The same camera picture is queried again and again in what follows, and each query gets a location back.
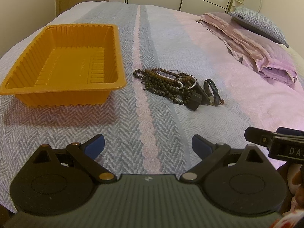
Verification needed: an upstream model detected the folded pink blanket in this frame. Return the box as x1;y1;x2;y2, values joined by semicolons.
196;12;298;88

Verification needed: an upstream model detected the striped woven bedspread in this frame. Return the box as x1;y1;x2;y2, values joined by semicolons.
1;2;303;211

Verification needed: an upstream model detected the blue checked pillow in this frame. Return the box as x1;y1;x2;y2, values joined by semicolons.
228;6;289;48

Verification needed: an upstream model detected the orange plastic tray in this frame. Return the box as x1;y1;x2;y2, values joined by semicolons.
1;24;127;107

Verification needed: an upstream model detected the round white mirror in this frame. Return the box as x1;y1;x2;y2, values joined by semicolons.
242;0;262;12

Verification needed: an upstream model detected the black band bracelet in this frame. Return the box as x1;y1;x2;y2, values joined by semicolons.
193;85;211;106

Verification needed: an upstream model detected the dark wooden bead necklace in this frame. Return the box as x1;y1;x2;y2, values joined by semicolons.
132;67;203;111

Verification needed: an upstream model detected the white pearl bracelet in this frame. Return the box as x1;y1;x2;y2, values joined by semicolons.
155;71;198;91

